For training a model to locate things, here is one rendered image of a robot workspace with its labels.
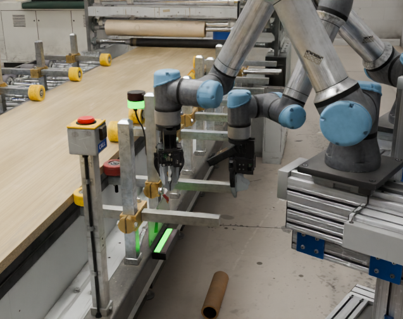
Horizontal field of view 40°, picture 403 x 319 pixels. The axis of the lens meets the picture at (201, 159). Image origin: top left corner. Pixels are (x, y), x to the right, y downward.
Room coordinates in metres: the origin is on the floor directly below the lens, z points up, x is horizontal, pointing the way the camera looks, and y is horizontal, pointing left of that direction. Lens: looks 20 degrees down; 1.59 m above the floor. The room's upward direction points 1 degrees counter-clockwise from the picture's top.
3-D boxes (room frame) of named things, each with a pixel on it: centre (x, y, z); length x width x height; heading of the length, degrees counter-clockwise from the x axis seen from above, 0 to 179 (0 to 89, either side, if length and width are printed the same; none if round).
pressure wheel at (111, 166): (1.82, 0.30, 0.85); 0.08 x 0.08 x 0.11
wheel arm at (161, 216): (1.53, 0.16, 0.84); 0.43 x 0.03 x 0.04; 78
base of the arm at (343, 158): (1.45, -0.42, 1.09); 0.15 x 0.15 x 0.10
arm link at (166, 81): (1.53, 0.09, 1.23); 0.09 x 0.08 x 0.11; 66
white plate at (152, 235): (1.71, 0.14, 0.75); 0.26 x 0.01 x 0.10; 168
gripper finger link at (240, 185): (1.71, -0.13, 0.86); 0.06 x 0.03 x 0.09; 78
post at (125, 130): (1.50, 0.21, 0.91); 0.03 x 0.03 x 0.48; 78
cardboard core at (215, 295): (2.31, -0.06, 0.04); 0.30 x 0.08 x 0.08; 168
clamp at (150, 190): (1.77, 0.16, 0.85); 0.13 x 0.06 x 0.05; 168
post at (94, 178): (1.25, 0.27, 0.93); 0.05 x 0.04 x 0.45; 168
